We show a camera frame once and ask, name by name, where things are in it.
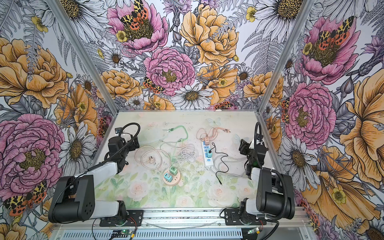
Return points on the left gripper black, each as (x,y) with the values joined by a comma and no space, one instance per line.
(131,143)

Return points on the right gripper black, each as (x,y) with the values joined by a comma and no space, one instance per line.
(244,147)

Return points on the teal charger adapter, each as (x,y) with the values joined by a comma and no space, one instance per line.
(168,177)
(209,154)

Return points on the white blue power strip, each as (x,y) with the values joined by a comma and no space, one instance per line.
(207,161)

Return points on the green charger adapter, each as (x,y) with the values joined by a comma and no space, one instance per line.
(173,170)

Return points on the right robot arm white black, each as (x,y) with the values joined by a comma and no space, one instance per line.
(275,197)

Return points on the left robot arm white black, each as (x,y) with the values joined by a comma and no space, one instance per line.
(74,199)

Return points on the round pink power socket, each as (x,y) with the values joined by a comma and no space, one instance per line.
(176,179)

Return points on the green circuit board right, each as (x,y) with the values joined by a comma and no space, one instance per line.
(254,231)

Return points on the green circuit board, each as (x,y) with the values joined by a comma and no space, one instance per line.
(254,231)
(124,234)

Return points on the green circuit board left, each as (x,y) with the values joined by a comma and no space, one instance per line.
(124,234)

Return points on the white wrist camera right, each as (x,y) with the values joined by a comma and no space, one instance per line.
(256,141)

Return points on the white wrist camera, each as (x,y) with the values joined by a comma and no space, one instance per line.
(120,132)
(256,141)

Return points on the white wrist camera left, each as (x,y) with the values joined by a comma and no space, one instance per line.
(120,132)

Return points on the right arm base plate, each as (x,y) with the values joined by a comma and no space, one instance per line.
(233,217)

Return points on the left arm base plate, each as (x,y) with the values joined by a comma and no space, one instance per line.
(132,218)

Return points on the aluminium front rail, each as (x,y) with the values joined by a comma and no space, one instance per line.
(166,219)

